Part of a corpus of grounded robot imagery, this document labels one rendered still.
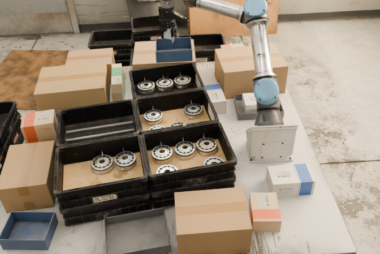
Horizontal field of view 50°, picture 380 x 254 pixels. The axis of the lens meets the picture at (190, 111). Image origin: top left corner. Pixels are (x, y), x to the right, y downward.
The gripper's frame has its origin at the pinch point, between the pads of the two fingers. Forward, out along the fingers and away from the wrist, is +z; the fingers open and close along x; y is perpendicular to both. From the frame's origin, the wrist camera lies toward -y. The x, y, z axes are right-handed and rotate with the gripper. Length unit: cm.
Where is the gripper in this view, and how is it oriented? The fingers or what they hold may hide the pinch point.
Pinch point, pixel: (173, 40)
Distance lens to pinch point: 236.9
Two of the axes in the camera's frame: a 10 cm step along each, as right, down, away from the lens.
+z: 0.3, 8.4, 5.4
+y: -10.0, 0.4, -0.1
